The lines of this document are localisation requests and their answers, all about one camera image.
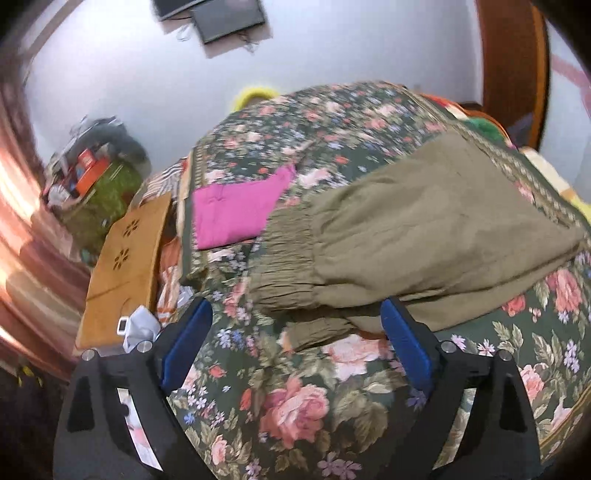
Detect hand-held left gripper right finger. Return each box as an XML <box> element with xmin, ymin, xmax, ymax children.
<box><xmin>379</xmin><ymin>296</ymin><xmax>542</xmax><ymax>480</ymax></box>

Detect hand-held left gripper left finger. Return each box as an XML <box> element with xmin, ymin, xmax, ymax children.
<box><xmin>52</xmin><ymin>296</ymin><xmax>214</xmax><ymax>480</ymax></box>

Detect olive green pants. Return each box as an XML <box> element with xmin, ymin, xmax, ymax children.
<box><xmin>248</xmin><ymin>130</ymin><xmax>586</xmax><ymax>352</ymax></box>

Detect white crumpled cloth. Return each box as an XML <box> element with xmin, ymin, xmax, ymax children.
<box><xmin>122</xmin><ymin>305</ymin><xmax>162</xmax><ymax>352</ymax></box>

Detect striped orange white cloth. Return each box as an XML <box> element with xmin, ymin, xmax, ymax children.
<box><xmin>154</xmin><ymin>235</ymin><xmax>185</xmax><ymax>326</ymax></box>

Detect wooden lap table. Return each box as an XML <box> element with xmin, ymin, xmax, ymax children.
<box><xmin>75</xmin><ymin>191</ymin><xmax>172</xmax><ymax>350</ymax></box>

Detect floral bed blanket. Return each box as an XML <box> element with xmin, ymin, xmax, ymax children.
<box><xmin>157</xmin><ymin>80</ymin><xmax>591</xmax><ymax>480</ymax></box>

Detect pink folded cloth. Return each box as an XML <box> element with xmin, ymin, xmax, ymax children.
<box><xmin>191</xmin><ymin>164</ymin><xmax>298</xmax><ymax>251</ymax></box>

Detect pile of clutter with green bag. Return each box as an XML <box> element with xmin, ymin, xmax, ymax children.
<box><xmin>41</xmin><ymin>116</ymin><xmax>152</xmax><ymax>259</ymax></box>

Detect pink striped curtain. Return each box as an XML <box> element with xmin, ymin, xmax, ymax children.
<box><xmin>0</xmin><ymin>78</ymin><xmax>90</xmax><ymax>384</ymax></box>

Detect wooden door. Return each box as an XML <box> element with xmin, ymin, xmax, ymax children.
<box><xmin>475</xmin><ymin>0</ymin><xmax>551</xmax><ymax>151</ymax></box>

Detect yellow ring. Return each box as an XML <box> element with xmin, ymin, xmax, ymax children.
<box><xmin>232</xmin><ymin>85</ymin><xmax>281</xmax><ymax>112</ymax></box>

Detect wall-mounted dark screen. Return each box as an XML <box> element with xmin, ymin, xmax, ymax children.
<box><xmin>152</xmin><ymin>0</ymin><xmax>267</xmax><ymax>45</ymax></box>

